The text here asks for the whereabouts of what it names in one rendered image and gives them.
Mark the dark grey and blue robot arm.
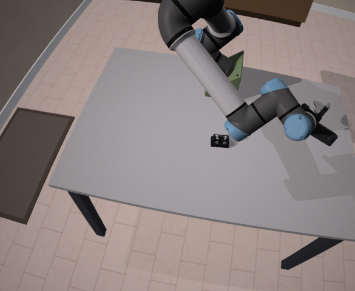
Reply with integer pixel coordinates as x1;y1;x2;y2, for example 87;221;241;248
158;0;338;146

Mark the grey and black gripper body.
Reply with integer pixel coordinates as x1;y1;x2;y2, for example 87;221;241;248
301;103;322;122

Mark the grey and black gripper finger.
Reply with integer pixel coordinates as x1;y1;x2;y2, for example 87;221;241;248
313;101;330;117

